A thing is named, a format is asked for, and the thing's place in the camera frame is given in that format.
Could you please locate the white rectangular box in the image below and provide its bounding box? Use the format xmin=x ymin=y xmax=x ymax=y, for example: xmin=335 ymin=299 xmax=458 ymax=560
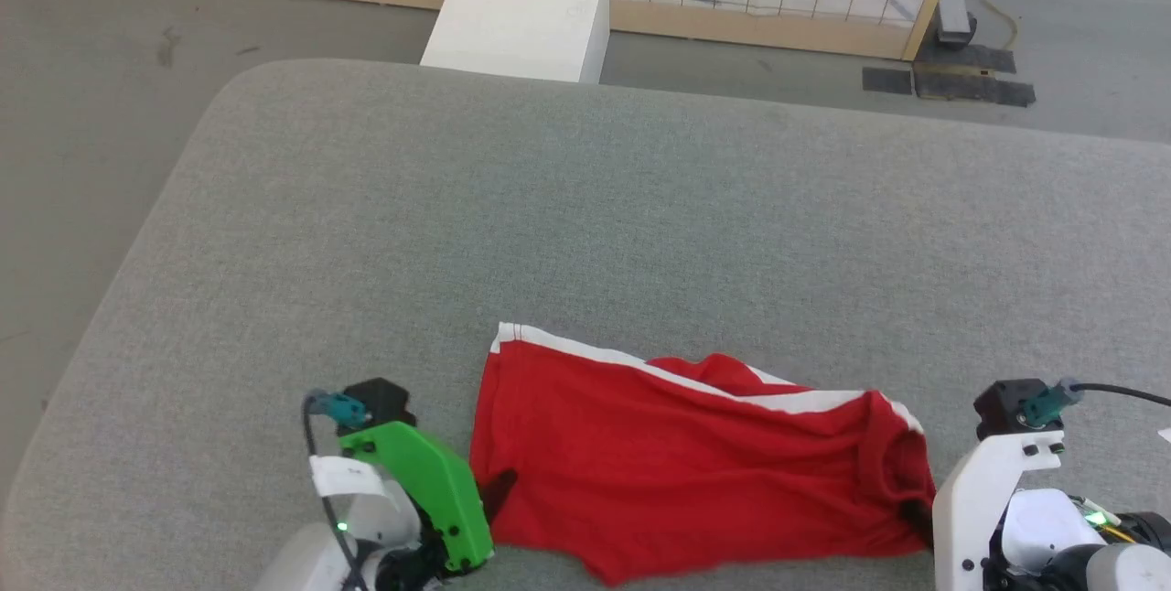
xmin=419 ymin=0 xmax=612 ymax=86

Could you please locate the grey fabric sofa surface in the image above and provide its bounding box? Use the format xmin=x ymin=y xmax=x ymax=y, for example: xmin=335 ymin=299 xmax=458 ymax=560
xmin=0 ymin=59 xmax=1171 ymax=591

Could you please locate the red garment with white trim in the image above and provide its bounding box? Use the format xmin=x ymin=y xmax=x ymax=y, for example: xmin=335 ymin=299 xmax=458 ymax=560
xmin=468 ymin=322 xmax=938 ymax=587

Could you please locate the black cable, teal plug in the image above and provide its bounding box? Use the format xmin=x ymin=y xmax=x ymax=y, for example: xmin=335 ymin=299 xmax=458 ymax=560
xmin=302 ymin=391 xmax=371 ymax=591
xmin=1019 ymin=379 xmax=1171 ymax=428

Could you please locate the black floor mat under stand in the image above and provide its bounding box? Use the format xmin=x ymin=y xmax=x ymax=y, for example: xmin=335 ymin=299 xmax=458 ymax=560
xmin=917 ymin=43 xmax=1017 ymax=74

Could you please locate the black right cable, teal plug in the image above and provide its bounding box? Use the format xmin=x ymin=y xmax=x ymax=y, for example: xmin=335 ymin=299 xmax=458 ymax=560
xmin=1019 ymin=379 xmax=1171 ymax=428

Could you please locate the grey metal stand foot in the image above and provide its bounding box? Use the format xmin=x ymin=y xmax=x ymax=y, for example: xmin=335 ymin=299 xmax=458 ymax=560
xmin=935 ymin=0 xmax=979 ymax=48

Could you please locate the yellow cable on floor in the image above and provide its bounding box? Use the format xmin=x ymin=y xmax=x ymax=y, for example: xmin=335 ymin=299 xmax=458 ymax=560
xmin=978 ymin=0 xmax=1019 ymax=51

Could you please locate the white label tag on cable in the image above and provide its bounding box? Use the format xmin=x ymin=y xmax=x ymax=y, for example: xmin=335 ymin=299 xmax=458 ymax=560
xmin=308 ymin=455 xmax=387 ymax=500

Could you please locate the black left cable, teal plug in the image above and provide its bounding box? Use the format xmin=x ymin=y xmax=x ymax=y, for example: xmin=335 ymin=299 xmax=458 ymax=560
xmin=302 ymin=391 xmax=371 ymax=591

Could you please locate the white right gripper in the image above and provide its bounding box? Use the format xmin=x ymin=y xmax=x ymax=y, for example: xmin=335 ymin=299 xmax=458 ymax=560
xmin=900 ymin=428 xmax=1068 ymax=591

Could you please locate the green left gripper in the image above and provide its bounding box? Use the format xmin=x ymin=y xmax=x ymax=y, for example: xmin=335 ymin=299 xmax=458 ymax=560
xmin=338 ymin=421 xmax=520 ymax=575

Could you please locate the long black floor mat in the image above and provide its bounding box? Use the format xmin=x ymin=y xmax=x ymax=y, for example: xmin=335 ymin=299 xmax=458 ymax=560
xmin=914 ymin=68 xmax=1037 ymax=108

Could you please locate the small black floor mat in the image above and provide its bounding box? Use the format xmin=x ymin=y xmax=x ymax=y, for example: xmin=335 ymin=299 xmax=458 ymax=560
xmin=862 ymin=66 xmax=915 ymax=97

